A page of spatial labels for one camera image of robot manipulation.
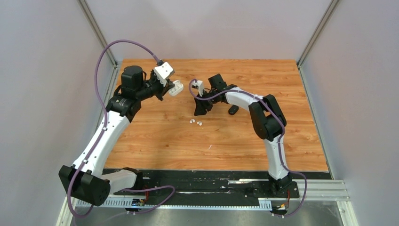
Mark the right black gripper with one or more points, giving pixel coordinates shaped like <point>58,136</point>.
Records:
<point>201,107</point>

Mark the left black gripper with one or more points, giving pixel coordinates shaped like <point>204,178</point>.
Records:
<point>163,90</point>

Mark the white charging case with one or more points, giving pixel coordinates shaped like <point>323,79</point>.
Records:
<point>177,88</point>

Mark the black charging case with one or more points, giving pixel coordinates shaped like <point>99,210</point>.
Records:
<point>233,110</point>

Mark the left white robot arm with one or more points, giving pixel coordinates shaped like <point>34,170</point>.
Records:
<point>85,179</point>

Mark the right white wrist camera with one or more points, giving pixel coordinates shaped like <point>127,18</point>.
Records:
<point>199,86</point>

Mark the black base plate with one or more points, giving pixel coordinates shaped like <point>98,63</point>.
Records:
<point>209,188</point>

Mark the aluminium frame rail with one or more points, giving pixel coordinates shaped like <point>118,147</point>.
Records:
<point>322,201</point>

